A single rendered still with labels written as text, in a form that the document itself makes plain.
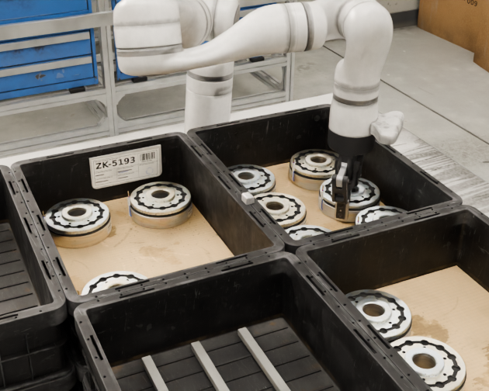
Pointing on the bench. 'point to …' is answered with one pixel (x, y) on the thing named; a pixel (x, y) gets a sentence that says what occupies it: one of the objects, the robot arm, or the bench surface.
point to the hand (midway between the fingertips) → (345, 203)
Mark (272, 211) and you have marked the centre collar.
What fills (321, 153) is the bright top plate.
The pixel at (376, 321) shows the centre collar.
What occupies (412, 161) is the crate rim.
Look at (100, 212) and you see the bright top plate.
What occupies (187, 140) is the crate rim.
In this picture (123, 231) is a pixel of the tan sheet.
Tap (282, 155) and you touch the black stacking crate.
